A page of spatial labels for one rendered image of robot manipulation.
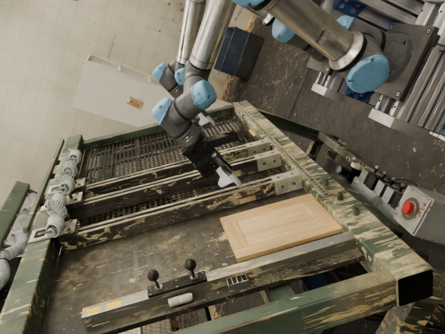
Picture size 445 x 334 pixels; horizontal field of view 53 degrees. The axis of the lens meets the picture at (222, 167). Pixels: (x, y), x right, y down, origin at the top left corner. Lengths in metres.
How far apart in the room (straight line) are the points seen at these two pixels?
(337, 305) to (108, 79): 4.55
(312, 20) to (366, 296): 0.80
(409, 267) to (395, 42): 0.67
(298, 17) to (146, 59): 5.84
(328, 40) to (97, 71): 4.51
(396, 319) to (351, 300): 0.23
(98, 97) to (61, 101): 1.57
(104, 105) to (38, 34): 1.80
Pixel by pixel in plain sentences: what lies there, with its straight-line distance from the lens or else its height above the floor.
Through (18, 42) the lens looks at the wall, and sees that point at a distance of 7.04.
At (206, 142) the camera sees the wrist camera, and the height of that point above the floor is 1.50.
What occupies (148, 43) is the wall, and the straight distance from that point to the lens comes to 6.90.
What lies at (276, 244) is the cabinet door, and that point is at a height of 1.10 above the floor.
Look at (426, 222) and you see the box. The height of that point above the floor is 0.91.
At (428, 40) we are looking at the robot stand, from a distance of 1.43.
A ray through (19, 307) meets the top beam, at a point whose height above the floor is 1.89.
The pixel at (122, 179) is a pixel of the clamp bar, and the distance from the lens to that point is 2.38.
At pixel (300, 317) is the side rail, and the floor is 1.14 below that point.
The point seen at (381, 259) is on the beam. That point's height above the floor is 0.90.
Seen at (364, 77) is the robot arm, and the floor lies 1.22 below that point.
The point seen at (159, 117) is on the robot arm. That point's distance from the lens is 1.32.
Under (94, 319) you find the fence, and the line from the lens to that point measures 1.58.
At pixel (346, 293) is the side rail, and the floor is 1.04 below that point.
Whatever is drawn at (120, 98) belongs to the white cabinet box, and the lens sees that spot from 5.58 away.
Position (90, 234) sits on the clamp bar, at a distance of 1.99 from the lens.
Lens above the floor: 1.86
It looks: 18 degrees down
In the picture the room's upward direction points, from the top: 73 degrees counter-clockwise
